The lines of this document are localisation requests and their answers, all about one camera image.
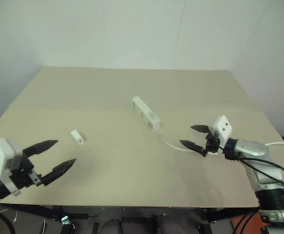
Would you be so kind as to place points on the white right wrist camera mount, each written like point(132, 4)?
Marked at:
point(222, 128)

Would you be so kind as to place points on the black table frame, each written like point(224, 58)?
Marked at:
point(34, 209)

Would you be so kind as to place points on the dark rounded shape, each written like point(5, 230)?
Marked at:
point(112, 227)

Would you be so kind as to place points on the white plug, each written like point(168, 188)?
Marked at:
point(77, 136)

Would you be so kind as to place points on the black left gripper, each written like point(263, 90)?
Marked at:
point(22, 174)

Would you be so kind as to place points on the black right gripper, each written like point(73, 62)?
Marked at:
point(211, 143)

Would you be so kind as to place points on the silver metal bracket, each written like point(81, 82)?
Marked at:
point(65, 219)

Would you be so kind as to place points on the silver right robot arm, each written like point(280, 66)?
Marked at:
point(254, 150)

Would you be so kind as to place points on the orange base panel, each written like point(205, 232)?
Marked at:
point(237, 223)

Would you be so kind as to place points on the white power strip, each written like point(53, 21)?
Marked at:
point(145, 113)

